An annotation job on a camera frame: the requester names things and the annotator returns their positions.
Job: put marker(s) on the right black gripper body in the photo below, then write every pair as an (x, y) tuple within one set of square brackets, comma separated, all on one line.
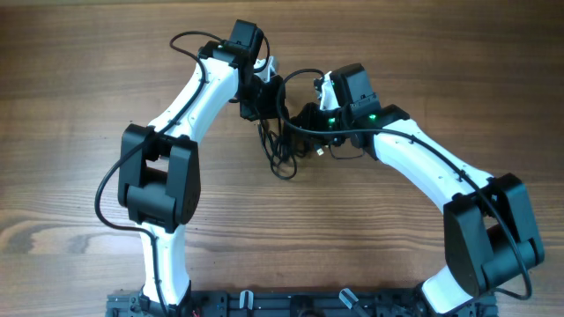
[(333, 118)]

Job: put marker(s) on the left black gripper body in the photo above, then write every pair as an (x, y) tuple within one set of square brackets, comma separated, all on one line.
[(261, 99)]

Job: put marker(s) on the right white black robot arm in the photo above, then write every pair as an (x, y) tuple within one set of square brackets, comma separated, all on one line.
[(491, 237)]

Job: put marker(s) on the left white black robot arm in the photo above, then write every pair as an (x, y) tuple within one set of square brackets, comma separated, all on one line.
[(159, 174)]

